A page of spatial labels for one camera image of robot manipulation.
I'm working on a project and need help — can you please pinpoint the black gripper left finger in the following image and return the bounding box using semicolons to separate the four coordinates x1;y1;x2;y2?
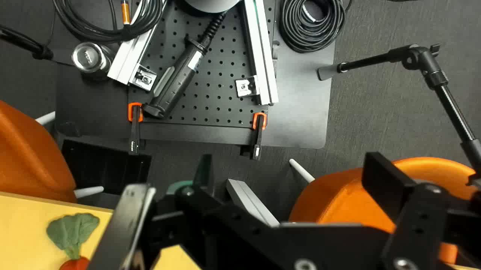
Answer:
89;183;157;270

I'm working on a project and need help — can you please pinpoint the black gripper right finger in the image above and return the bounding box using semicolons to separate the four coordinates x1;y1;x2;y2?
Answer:
363;153;449;270

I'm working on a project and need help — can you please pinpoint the orange chair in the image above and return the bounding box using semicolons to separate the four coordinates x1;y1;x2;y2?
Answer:
0;102;76;203
291;153;480;270

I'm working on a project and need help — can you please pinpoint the orange black clamp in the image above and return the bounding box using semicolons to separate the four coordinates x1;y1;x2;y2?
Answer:
241;111;268;161
128;102;145;155

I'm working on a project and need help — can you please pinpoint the black perforated breadboard plate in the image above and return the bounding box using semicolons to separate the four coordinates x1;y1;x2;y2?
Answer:
58;0;334;149

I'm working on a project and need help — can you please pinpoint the silver metal can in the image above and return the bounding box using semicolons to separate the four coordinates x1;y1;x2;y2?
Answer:
71;42;112;75

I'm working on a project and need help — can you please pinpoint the silver aluminium extrusion rail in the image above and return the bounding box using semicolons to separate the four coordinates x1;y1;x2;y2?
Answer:
243;0;279;105

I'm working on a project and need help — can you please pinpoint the black coiled cable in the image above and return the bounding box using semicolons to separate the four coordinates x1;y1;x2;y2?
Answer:
277;0;348;54

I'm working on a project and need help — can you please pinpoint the large black cable loop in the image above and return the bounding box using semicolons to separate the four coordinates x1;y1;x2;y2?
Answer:
52;0;171;44

